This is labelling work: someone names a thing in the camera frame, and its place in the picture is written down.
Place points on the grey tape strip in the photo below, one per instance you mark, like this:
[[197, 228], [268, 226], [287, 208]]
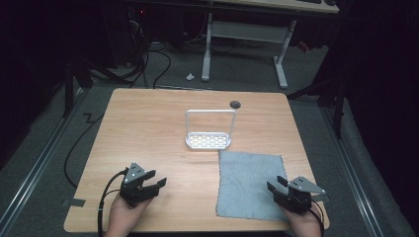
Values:
[[74, 202]]

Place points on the white-framed wooden desk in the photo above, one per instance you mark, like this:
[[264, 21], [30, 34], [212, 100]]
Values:
[[250, 31]]

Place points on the black keyboard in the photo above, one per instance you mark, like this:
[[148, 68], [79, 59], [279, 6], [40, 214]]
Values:
[[309, 1]]

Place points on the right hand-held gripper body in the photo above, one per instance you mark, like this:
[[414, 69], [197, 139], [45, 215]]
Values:
[[298, 197]]

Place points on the crumpled white paper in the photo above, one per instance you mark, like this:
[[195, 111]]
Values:
[[190, 77]]

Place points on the white towel rack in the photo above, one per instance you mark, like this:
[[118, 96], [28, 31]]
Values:
[[207, 141]]

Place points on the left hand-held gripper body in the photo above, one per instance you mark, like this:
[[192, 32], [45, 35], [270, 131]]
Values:
[[133, 192]]

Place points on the black metal stand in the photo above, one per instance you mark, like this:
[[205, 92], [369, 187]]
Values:
[[338, 115], [68, 95]]

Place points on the small red object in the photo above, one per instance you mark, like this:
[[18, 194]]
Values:
[[303, 46]]

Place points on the black computer tower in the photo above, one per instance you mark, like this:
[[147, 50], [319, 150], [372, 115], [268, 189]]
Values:
[[138, 29]]

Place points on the aluminium floor rail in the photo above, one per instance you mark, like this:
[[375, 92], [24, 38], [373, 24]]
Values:
[[33, 174], [351, 171]]

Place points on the grey cloth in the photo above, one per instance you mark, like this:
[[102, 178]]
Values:
[[247, 187]]

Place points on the person's right hand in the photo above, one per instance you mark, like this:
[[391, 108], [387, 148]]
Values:
[[304, 225]]

